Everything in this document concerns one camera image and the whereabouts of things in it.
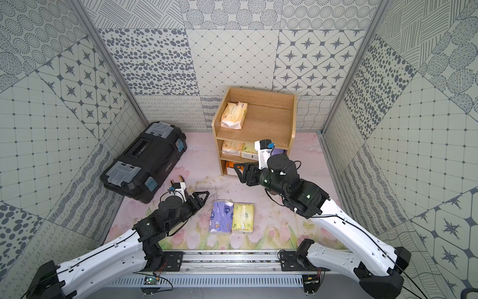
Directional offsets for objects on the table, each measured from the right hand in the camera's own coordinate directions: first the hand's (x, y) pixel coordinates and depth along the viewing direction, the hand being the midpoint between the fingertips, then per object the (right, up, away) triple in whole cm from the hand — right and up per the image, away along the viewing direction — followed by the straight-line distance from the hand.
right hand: (241, 167), depth 64 cm
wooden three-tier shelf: (+13, +22, +20) cm, 32 cm away
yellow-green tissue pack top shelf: (0, -24, +17) cm, 30 cm away
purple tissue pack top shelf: (-9, -24, +18) cm, 31 cm away
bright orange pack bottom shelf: (-6, -2, +30) cm, 31 cm away
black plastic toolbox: (-46, -3, +18) cm, 49 cm away
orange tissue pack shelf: (-5, +6, +21) cm, 23 cm away
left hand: (-15, -12, +13) cm, 23 cm away
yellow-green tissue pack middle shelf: (+3, +5, +18) cm, 19 cm away
